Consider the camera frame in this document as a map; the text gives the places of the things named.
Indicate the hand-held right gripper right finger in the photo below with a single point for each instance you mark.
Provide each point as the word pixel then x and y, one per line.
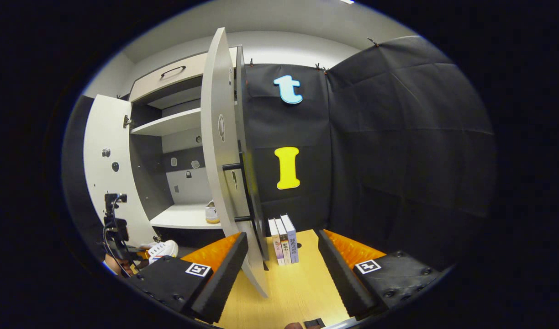
pixel 341 274

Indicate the white sneaker shoe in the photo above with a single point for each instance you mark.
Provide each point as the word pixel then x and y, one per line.
pixel 163 250
pixel 211 214

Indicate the white shoe cabinet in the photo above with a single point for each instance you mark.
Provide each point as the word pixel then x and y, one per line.
pixel 188 187

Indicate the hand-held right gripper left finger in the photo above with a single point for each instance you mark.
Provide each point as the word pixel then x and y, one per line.
pixel 224 278

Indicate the beige cabinet drawer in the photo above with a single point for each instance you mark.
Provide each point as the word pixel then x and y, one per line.
pixel 147 87

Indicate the blue white book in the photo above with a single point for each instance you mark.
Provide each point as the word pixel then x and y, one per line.
pixel 292 237

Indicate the white cabinet shelf board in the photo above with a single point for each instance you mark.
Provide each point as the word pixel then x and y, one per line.
pixel 179 217
pixel 170 123

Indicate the pink white book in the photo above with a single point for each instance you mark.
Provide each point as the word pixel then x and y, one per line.
pixel 276 244

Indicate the black clip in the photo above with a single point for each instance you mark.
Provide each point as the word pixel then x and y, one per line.
pixel 320 67
pixel 373 42

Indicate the white shoe cabinet door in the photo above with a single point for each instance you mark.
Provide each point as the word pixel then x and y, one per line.
pixel 110 192
pixel 218 91

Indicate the grey book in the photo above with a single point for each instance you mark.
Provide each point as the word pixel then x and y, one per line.
pixel 284 242

